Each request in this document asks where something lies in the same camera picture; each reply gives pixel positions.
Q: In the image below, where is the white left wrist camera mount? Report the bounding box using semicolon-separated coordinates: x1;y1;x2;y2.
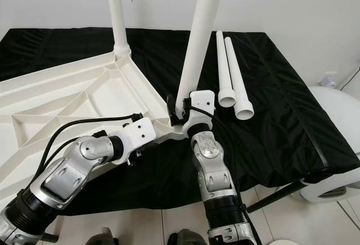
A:
121;117;157;158

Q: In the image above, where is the white round disc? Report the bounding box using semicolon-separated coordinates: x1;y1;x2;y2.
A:
267;238;299;245

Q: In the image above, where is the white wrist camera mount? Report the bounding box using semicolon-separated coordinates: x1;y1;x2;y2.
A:
121;117;157;158
184;90;215;139

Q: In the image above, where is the grey robot right leg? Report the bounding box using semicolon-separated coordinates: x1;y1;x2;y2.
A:
166;230;208;245

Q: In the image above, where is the black tablecloth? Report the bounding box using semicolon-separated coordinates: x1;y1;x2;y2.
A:
0;28;360;217

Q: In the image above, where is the white rounded appliance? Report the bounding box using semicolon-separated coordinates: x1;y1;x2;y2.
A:
292;86;360;203

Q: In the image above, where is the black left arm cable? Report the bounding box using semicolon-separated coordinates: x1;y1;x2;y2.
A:
44;113;143;172

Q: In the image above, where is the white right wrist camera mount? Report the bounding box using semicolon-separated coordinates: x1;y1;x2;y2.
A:
184;90;215;139

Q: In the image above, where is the grey robot leg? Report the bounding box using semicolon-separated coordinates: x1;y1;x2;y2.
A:
90;229;116;245
166;230;208;245

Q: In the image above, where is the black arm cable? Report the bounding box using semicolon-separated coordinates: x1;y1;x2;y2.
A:
44;113;143;172
194;109;262;245

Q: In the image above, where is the grey robot left leg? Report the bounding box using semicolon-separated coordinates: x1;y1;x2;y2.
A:
90;229;116;245

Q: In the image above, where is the white plastic table leg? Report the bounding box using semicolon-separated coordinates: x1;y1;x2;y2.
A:
215;30;237;108
174;0;227;124
106;0;133;57
224;37;255;121

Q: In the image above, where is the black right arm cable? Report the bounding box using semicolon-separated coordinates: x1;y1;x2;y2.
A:
194;109;262;245

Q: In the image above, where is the black metal table leg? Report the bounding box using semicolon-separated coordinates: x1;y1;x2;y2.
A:
247;180;307;213
40;233;60;243

